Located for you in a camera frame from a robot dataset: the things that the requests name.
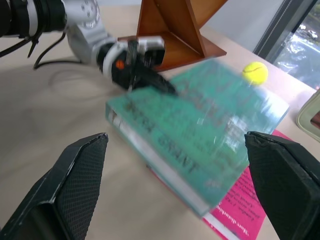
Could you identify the yellow tennis ball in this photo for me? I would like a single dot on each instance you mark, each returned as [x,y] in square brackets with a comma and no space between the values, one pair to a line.
[255,73]

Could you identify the dark window frame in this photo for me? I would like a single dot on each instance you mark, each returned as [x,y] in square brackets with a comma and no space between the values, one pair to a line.
[277,27]

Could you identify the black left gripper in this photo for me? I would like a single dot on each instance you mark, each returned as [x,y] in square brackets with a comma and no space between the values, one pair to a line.
[122,77]

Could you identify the pink book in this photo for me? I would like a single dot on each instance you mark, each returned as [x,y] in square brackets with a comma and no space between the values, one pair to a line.
[237,210]

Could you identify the wooden bookshelf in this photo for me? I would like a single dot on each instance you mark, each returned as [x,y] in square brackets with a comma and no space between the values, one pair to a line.
[180,27]

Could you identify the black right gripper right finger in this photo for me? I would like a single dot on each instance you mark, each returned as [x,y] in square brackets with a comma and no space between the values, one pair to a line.
[285,180]

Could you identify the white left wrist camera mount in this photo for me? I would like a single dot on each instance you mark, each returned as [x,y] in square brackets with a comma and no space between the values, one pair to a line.
[112,53]

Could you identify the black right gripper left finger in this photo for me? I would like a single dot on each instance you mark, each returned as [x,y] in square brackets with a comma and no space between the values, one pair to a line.
[62,190]

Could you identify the cream plastic tray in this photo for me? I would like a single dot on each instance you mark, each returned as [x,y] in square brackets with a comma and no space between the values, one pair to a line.
[306,117]

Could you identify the teal hardcover book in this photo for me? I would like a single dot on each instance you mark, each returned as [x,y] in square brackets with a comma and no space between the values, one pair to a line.
[190,130]

